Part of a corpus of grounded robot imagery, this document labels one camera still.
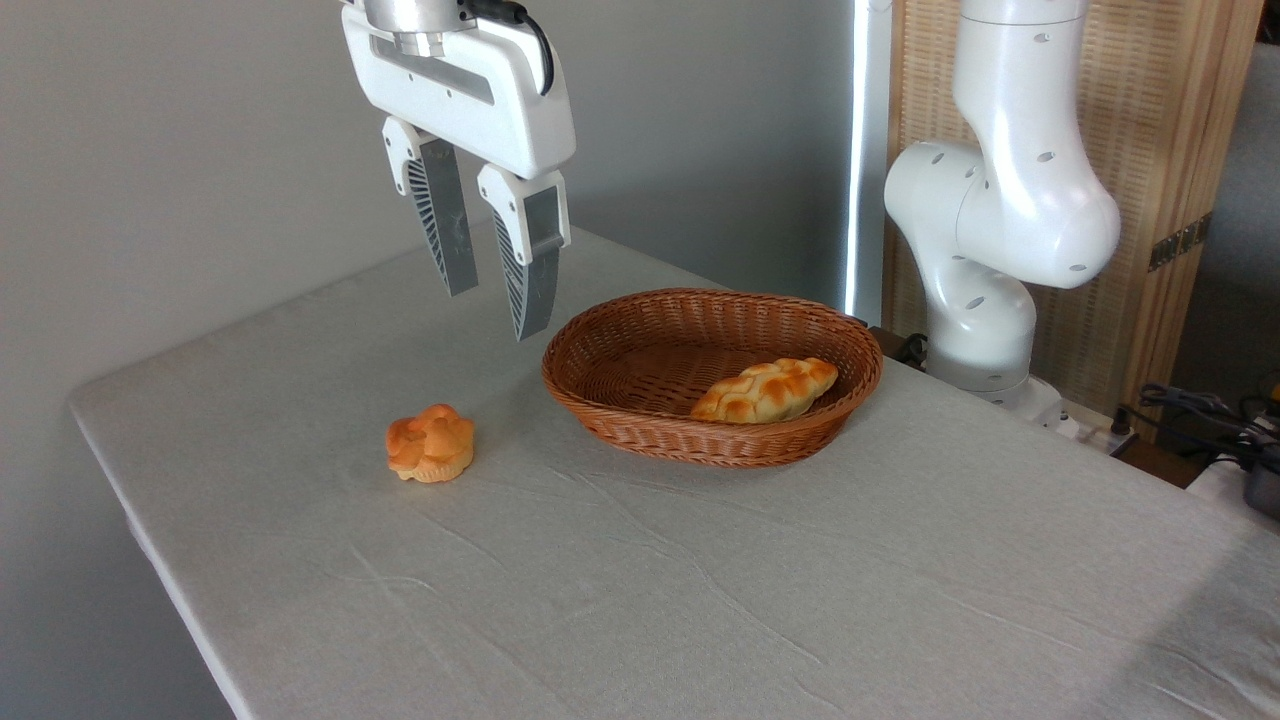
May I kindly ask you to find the black screen hinge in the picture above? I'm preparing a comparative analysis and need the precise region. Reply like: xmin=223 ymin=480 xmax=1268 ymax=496
xmin=1147 ymin=211 xmax=1214 ymax=272

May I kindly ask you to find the brown woven wicker basket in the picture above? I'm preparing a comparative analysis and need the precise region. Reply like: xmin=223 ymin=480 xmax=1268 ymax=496
xmin=541 ymin=288 xmax=885 ymax=470

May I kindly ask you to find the dark grey box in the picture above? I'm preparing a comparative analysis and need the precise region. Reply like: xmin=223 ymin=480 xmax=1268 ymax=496
xmin=1243 ymin=464 xmax=1280 ymax=521

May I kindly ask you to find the black cable bundle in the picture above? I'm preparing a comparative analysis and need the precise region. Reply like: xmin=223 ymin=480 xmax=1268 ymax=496
xmin=1133 ymin=382 xmax=1280 ymax=473

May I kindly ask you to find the long braided bread loaf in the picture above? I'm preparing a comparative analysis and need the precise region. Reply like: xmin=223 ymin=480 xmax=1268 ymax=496
xmin=689 ymin=357 xmax=840 ymax=425

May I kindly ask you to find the white vertical pole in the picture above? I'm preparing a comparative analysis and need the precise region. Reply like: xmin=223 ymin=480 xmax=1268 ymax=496
xmin=842 ymin=0 xmax=895 ymax=327

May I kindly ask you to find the round flower-shaped bun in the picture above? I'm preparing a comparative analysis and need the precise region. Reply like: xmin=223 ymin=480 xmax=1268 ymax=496
xmin=385 ymin=403 xmax=476 ymax=485

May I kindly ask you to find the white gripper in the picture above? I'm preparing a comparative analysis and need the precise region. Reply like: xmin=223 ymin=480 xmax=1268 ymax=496
xmin=341 ymin=3 xmax=577 ymax=343

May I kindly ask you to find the black cable by robot base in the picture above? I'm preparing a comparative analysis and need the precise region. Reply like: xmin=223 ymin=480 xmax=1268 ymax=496
xmin=868 ymin=324 xmax=929 ymax=369

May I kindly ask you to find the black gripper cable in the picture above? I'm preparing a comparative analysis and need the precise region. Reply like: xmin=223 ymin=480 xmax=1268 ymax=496
xmin=464 ymin=0 xmax=555 ymax=97

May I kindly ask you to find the grey tablecloth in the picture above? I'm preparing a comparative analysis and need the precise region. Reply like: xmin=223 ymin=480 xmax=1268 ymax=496
xmin=68 ymin=225 xmax=1280 ymax=720

